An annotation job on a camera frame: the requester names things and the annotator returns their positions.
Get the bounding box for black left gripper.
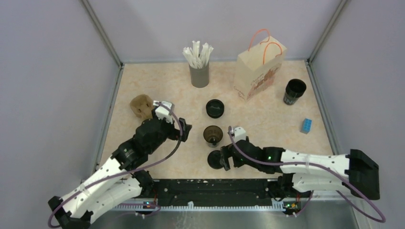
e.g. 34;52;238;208
147;108;192;154

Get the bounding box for black coffee cup lid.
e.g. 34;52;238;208
207;150;223;169

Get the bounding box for translucent brown plastic cup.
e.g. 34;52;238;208
203;125;224;147

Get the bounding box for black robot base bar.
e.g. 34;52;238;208
122;178;314;208

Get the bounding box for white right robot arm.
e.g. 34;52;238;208
219;140;380;200

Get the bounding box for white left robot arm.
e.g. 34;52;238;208
48;117;192;229

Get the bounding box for brown pulp cup carrier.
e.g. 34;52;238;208
129;94;154;120

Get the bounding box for white wrapped straws bundle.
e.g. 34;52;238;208
182;41;214;69

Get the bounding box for blue toy brick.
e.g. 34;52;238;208
300;118;312;134

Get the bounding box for teddy bear paper bag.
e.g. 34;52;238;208
233;29;288;101

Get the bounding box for black paper cup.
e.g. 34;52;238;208
283;79;307;105

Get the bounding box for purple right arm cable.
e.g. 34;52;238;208
227;125;387;224

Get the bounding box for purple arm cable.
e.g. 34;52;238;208
47;102;185;228
227;125;387;224

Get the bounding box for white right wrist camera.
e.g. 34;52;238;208
228;126;248;143

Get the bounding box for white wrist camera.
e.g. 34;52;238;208
153;100;174;124
228;126;248;143

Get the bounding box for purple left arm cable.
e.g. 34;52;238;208
47;102;185;228

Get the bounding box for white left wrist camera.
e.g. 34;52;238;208
153;100;174;124

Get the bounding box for aluminium frame rail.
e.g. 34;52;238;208
68;0;125;229

